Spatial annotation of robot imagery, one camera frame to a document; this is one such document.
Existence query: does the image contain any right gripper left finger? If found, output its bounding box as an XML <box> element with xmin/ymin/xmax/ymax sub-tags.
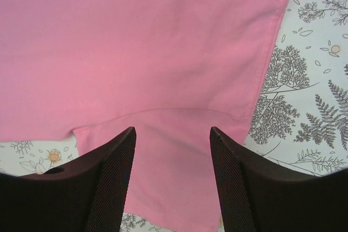
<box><xmin>1</xmin><ymin>127</ymin><xmax>136</xmax><ymax>231</ymax></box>

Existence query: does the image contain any floral patterned table mat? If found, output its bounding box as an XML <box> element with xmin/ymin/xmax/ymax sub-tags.
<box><xmin>2</xmin><ymin>0</ymin><xmax>347</xmax><ymax>225</ymax></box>

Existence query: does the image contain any pink t shirt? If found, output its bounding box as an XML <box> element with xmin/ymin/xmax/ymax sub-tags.
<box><xmin>1</xmin><ymin>0</ymin><xmax>288</xmax><ymax>231</ymax></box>

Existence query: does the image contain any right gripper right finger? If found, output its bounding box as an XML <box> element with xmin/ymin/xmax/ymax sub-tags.
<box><xmin>210</xmin><ymin>127</ymin><xmax>347</xmax><ymax>232</ymax></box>

